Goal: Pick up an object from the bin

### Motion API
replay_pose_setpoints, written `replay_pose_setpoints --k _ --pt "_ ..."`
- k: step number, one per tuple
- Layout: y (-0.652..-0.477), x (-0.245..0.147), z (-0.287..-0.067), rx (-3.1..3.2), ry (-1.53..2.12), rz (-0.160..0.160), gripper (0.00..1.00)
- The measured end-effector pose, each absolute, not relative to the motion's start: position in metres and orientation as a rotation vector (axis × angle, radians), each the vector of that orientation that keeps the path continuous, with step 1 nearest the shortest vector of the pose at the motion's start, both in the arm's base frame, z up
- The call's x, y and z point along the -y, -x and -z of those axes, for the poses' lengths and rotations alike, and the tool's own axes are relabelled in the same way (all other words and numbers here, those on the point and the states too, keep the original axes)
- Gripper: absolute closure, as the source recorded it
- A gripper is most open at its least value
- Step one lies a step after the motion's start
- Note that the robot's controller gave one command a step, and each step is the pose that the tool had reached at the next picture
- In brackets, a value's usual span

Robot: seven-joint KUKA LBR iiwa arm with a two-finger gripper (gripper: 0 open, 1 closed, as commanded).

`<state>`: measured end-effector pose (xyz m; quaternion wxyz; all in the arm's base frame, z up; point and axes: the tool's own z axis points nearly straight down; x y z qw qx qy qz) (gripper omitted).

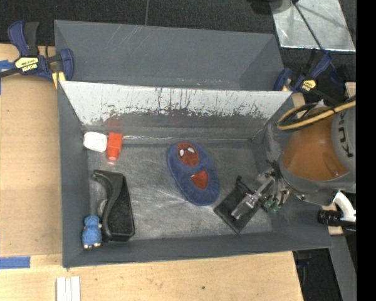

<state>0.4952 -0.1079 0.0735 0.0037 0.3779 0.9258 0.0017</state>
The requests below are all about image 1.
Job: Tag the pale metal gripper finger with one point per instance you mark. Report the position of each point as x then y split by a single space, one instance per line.
245 203
246 211

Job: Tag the blue slipper with red face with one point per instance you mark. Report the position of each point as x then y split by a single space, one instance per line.
192 174

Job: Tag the white bottle with orange cap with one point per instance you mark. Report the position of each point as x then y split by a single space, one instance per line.
101 143

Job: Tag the blue toy animal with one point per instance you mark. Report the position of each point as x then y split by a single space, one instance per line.
91 233

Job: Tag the grey metal bin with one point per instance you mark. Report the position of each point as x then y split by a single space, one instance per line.
163 58

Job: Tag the pale wood flat board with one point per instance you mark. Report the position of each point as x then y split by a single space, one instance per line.
28 168

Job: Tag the black cylinder on white bracket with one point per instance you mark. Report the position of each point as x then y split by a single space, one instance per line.
330 216

